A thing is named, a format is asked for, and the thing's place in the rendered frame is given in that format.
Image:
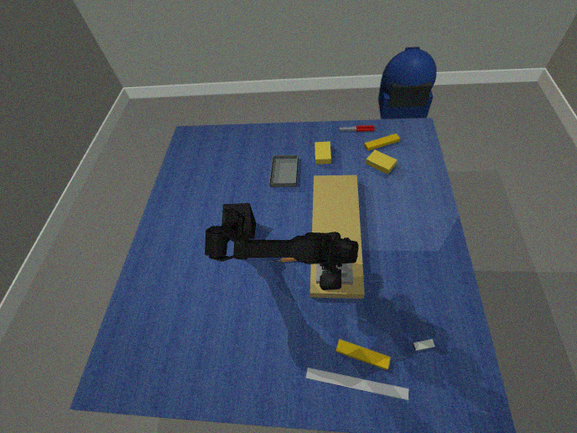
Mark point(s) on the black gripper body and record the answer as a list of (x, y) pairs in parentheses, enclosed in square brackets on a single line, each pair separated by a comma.
[(332, 279)]

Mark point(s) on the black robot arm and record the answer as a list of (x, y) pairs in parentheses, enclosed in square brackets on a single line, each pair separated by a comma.
[(306, 249)]

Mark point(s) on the red-handled awl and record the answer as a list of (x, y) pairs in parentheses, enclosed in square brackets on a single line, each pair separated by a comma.
[(361, 128)]

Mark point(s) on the long grey flat bar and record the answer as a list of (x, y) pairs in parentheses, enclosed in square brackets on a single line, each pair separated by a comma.
[(357, 383)]

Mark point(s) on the small white flat rectangular block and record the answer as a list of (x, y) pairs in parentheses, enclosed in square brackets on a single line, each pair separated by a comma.
[(423, 344)]

